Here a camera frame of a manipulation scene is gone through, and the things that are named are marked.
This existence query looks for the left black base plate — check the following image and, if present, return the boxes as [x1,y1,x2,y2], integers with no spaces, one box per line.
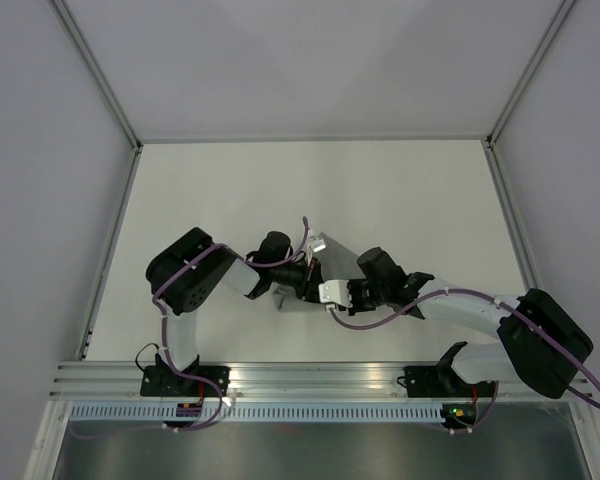
[140,365,230,398]

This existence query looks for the right aluminium frame post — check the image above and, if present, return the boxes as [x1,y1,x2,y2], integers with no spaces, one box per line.
[485,0,579,150]

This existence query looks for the left aluminium frame post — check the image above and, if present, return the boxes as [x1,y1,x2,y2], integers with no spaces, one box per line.
[49,0,142,153]

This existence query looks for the aluminium front rail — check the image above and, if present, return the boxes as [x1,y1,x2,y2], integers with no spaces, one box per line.
[49,361,594,401]

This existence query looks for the aluminium frame post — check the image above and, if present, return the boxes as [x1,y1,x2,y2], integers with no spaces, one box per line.
[49,0,142,153]
[485,0,579,150]

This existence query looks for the white slotted cable duct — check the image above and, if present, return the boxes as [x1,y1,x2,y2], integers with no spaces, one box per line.
[70,402,443,423]

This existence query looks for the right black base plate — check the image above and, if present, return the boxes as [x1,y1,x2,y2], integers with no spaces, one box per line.
[396,365,495,399]

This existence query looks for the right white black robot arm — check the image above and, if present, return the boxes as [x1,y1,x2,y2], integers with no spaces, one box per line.
[348,247,593,399]

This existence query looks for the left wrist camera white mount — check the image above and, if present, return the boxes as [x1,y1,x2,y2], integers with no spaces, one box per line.
[305,231,327,262]

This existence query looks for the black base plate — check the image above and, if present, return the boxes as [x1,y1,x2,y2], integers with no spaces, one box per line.
[396,365,495,399]
[140,365,230,398]

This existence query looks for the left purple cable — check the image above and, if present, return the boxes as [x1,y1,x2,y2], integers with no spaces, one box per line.
[67,216,311,441]

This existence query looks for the grey cloth napkin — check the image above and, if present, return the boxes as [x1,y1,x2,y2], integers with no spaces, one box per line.
[272,232,364,313]

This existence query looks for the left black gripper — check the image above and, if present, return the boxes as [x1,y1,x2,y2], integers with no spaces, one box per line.
[270,256,322,303]

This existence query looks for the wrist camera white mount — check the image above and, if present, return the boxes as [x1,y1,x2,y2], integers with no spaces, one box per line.
[305,231,327,262]
[318,280,353,309]

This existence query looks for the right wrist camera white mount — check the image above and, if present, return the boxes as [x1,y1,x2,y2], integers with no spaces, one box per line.
[318,280,353,309]

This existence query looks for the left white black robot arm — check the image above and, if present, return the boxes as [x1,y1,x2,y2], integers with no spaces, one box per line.
[140,226,326,399]

